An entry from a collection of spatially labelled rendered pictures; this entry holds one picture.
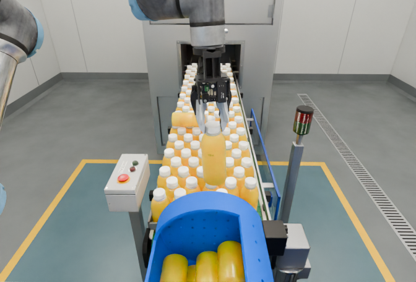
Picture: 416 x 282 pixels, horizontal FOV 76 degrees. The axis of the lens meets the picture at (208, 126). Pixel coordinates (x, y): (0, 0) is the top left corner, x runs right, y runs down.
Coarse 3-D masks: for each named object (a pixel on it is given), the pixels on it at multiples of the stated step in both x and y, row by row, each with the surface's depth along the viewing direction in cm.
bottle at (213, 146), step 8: (208, 136) 68; (216, 136) 68; (208, 144) 68; (216, 144) 67; (224, 144) 69; (208, 152) 68; (216, 152) 68; (224, 152) 70; (208, 160) 70; (216, 160) 69; (224, 160) 71; (208, 168) 71; (216, 168) 71; (224, 168) 72; (208, 176) 73; (216, 176) 72; (224, 176) 74; (216, 184) 73
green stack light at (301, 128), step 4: (296, 124) 103; (300, 124) 101; (304, 124) 101; (308, 124) 101; (296, 128) 103; (300, 128) 102; (304, 128) 102; (308, 128) 102; (296, 132) 104; (300, 132) 103; (304, 132) 103; (308, 132) 104
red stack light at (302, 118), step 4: (296, 112) 102; (296, 116) 102; (300, 116) 100; (304, 116) 99; (308, 116) 99; (312, 116) 101; (296, 120) 102; (300, 120) 101; (304, 120) 100; (308, 120) 100
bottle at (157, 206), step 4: (152, 200) 88; (156, 200) 87; (160, 200) 87; (164, 200) 87; (168, 200) 89; (152, 204) 88; (156, 204) 87; (160, 204) 87; (164, 204) 87; (168, 204) 89; (152, 208) 88; (156, 208) 87; (160, 208) 87; (164, 208) 87; (152, 212) 89; (156, 212) 87; (160, 212) 87; (152, 216) 90; (156, 216) 88; (156, 220) 89
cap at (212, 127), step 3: (207, 123) 68; (210, 123) 68; (213, 123) 68; (216, 123) 68; (219, 123) 68; (207, 126) 67; (210, 126) 67; (213, 126) 67; (216, 126) 67; (219, 126) 67; (207, 129) 67; (210, 129) 66; (213, 129) 66; (216, 129) 67; (219, 129) 67; (207, 132) 67; (210, 132) 67; (213, 132) 67; (216, 132) 67
